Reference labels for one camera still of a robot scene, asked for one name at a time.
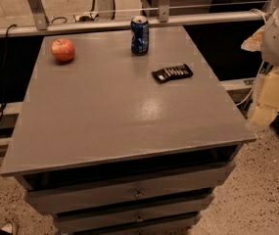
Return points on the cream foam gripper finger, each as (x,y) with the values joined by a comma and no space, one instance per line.
(253,43)

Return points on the blue pepsi can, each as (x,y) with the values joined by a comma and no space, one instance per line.
(140,35)

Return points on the black snack bar wrapper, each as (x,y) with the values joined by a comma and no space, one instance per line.
(172,73)

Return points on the white power strip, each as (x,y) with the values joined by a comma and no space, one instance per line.
(88,17)

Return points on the grey drawer cabinet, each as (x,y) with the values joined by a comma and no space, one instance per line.
(105,149)

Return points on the red apple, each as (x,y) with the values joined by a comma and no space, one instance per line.
(63,50)

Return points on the metal railing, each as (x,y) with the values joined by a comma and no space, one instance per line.
(51,17)

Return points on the shoe tip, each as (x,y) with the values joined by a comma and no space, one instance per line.
(9,228)

